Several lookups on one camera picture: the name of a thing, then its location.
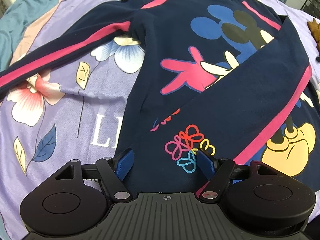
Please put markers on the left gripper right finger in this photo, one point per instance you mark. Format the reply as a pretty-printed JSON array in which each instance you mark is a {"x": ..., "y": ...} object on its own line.
[{"x": 218, "y": 172}]

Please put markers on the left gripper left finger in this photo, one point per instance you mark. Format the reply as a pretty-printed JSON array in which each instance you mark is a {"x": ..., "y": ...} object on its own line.
[{"x": 112, "y": 172}]

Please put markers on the navy Mickey Mouse sweatshirt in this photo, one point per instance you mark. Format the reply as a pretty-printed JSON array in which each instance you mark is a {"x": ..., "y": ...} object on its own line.
[{"x": 226, "y": 71}]

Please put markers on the purple floral bed sheet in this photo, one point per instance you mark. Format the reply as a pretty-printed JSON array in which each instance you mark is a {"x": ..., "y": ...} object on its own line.
[{"x": 76, "y": 113}]

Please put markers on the brown folded garment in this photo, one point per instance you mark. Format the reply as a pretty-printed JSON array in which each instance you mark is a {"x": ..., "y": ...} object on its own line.
[{"x": 314, "y": 28}]

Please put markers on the blue teal bedding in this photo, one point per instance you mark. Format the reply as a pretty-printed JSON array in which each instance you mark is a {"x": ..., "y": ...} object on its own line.
[{"x": 15, "y": 21}]

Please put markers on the black wire rack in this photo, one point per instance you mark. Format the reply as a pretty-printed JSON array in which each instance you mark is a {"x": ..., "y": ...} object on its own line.
[{"x": 312, "y": 7}]

